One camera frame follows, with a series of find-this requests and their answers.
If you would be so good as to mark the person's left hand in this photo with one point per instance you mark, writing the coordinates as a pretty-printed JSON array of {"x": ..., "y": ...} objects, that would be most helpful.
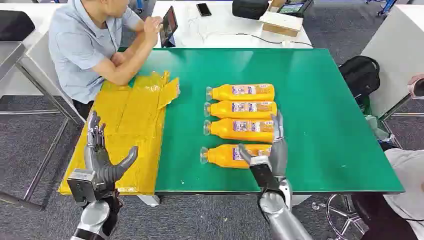
[{"x": 118, "y": 59}]

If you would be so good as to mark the green table mat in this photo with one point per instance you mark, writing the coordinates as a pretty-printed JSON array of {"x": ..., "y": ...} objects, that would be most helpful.
[{"x": 314, "y": 132}]

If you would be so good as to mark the yellow plastic sheet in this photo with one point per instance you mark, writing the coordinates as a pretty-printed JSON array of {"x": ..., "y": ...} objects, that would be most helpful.
[{"x": 132, "y": 132}]

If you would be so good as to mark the black backpack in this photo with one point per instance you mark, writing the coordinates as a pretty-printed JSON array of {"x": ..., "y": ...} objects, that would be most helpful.
[{"x": 359, "y": 76}]

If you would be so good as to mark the black bag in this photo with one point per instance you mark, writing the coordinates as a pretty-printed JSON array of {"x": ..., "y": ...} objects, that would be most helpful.
[{"x": 250, "y": 8}]

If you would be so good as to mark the orange plastic bottle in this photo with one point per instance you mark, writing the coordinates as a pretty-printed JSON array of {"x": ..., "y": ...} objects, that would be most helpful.
[
  {"x": 225, "y": 93},
  {"x": 222, "y": 110},
  {"x": 220, "y": 156},
  {"x": 225, "y": 130}
]

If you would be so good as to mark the white power adapter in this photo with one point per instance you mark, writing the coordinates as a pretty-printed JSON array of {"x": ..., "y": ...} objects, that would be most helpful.
[{"x": 286, "y": 43}]

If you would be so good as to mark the pale plastic bag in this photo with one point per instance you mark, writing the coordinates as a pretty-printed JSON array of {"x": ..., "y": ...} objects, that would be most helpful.
[{"x": 376, "y": 127}]

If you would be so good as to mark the person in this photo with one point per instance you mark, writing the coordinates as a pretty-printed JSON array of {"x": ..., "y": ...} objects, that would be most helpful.
[
  {"x": 79, "y": 49},
  {"x": 407, "y": 179}
]

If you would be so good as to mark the flat cardboard box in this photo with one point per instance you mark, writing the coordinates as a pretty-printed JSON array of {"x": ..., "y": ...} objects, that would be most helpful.
[{"x": 281, "y": 23}]

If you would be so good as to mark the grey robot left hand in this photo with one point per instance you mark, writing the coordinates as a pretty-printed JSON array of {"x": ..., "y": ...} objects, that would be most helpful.
[{"x": 99, "y": 162}]

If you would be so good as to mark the person's right hand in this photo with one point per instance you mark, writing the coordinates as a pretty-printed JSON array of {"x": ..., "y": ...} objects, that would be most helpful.
[
  {"x": 412, "y": 86},
  {"x": 153, "y": 29}
]

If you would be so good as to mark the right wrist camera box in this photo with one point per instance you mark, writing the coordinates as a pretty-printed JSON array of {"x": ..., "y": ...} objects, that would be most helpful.
[{"x": 263, "y": 175}]

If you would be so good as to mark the white table foot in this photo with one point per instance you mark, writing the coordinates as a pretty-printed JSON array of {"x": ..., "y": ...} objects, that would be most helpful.
[
  {"x": 299, "y": 199},
  {"x": 149, "y": 200}
]

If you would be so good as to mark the black tablet on stand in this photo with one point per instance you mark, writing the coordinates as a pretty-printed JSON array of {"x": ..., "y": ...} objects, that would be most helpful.
[{"x": 168, "y": 26}]

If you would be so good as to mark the steel table frame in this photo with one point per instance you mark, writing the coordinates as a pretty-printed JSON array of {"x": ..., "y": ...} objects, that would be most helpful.
[{"x": 49, "y": 99}]

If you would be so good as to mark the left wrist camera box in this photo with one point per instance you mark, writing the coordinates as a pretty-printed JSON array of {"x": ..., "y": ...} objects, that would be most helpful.
[{"x": 81, "y": 187}]

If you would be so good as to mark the black smartphone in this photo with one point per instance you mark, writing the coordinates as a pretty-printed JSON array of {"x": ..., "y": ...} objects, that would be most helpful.
[{"x": 203, "y": 9}]

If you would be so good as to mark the blue metal frame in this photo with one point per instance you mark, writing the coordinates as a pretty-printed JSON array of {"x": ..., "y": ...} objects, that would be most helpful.
[{"x": 386, "y": 6}]

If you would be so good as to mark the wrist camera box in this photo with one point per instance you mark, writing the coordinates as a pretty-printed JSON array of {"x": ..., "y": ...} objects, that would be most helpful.
[
  {"x": 263, "y": 175},
  {"x": 81, "y": 187}
]

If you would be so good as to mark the black device with screen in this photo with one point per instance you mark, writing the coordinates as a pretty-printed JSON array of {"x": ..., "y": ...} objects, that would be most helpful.
[{"x": 293, "y": 7}]

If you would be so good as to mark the chrome chair base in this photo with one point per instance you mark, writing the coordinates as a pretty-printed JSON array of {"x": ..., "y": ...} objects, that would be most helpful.
[{"x": 347, "y": 218}]

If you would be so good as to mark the white table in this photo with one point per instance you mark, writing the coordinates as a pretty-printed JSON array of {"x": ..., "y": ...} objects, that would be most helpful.
[
  {"x": 394, "y": 59},
  {"x": 225, "y": 26}
]

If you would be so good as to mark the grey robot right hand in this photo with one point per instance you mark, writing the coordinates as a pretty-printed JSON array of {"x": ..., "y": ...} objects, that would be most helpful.
[{"x": 279, "y": 155}]

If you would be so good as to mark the black chair seat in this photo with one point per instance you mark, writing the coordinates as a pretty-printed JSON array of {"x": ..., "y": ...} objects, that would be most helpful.
[{"x": 381, "y": 218}]

